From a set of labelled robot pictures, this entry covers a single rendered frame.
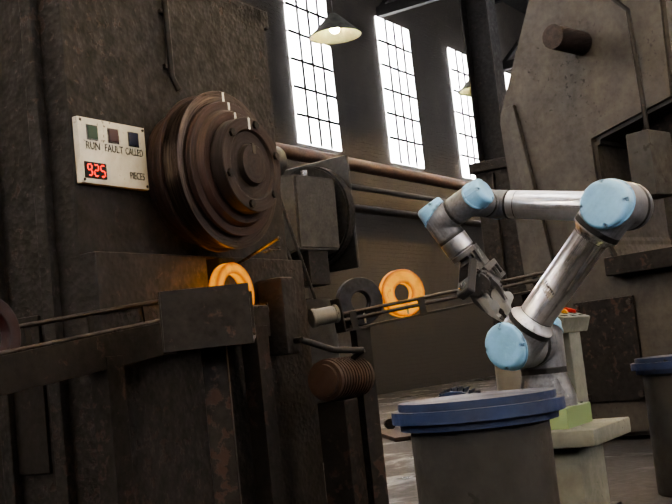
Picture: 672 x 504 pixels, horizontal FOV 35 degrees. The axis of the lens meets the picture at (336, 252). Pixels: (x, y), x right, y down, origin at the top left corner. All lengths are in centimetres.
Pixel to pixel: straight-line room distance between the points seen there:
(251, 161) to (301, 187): 803
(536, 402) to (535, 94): 391
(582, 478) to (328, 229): 886
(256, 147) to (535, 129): 276
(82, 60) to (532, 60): 319
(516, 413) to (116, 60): 172
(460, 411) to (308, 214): 935
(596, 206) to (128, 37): 145
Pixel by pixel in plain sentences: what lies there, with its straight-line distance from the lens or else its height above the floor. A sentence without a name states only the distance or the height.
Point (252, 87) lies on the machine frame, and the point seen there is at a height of 146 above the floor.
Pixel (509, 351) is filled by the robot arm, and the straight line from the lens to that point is 262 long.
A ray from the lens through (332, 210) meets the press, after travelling 1148.
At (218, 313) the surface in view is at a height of 66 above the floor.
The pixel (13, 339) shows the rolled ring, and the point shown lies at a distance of 252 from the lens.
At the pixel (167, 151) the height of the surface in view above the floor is 115.
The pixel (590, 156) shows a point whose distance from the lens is 548.
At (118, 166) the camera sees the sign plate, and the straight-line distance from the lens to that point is 301.
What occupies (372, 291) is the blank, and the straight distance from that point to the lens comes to 342.
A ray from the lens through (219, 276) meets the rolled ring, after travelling 308.
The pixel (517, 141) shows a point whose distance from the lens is 571.
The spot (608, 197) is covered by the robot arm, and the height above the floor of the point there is 83.
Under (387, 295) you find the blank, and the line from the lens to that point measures 344.
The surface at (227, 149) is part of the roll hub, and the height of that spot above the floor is 115.
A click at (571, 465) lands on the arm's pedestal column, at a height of 21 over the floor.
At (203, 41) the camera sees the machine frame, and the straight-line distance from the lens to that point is 347.
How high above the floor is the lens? 52
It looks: 6 degrees up
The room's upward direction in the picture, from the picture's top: 6 degrees counter-clockwise
